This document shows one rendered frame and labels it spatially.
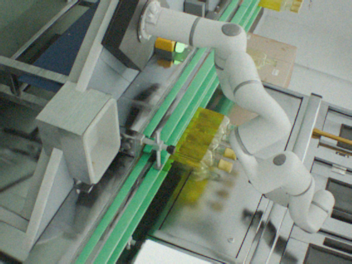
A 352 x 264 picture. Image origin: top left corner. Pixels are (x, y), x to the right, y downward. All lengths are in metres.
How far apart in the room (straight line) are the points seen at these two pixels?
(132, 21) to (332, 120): 1.08
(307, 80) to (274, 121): 5.75
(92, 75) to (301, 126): 0.95
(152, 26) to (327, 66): 6.04
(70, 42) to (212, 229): 0.91
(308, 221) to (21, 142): 1.17
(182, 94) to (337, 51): 6.23
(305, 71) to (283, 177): 5.91
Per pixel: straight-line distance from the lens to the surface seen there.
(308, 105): 2.08
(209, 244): 1.59
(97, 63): 1.40
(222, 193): 1.70
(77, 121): 1.30
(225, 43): 1.36
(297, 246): 1.68
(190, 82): 1.70
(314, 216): 1.45
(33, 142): 1.95
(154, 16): 1.44
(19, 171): 1.86
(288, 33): 7.86
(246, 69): 1.29
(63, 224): 1.43
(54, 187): 1.40
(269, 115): 1.21
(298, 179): 1.28
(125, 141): 1.51
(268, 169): 1.26
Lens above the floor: 1.38
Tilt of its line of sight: 15 degrees down
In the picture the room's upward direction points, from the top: 108 degrees clockwise
